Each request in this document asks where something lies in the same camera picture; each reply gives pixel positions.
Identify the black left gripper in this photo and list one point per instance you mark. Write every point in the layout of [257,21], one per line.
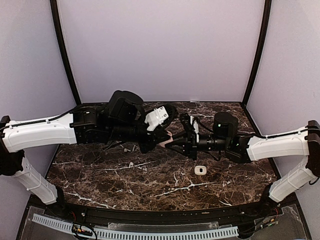
[155,140]

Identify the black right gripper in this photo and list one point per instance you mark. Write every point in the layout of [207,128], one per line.
[189,141]

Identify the pink earbud charging case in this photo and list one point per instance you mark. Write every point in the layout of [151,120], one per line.
[162,144]

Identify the white charging case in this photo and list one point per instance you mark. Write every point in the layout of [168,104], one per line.
[200,170]

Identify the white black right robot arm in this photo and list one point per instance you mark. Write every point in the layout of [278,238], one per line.
[250,147]

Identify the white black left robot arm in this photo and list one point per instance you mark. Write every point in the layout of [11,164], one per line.
[122,119]

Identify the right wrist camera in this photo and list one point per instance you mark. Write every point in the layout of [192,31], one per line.
[190,126]

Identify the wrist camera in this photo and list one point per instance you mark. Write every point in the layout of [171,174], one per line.
[190,126]
[161,117]

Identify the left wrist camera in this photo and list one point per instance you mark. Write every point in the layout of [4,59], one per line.
[161,117]

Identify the white slotted cable duct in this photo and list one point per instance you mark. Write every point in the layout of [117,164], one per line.
[134,232]

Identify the black left frame post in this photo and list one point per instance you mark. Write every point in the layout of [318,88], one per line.
[63,51]

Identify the black frame post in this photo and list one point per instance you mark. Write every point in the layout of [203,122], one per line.
[63,51]
[259,51]

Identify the black front aluminium rail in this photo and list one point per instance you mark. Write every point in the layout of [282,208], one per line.
[242,215]

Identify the black right frame post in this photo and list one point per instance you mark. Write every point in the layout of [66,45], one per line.
[259,51]

